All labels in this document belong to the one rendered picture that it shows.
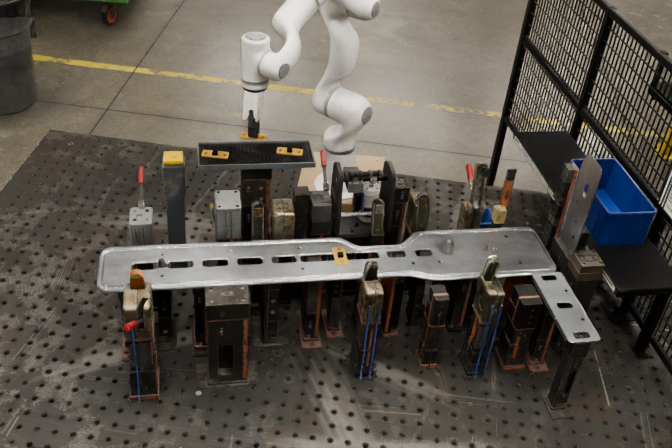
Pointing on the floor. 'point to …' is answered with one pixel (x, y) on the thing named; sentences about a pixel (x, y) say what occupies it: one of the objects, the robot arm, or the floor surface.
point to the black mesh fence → (624, 312)
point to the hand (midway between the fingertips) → (253, 129)
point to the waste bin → (16, 47)
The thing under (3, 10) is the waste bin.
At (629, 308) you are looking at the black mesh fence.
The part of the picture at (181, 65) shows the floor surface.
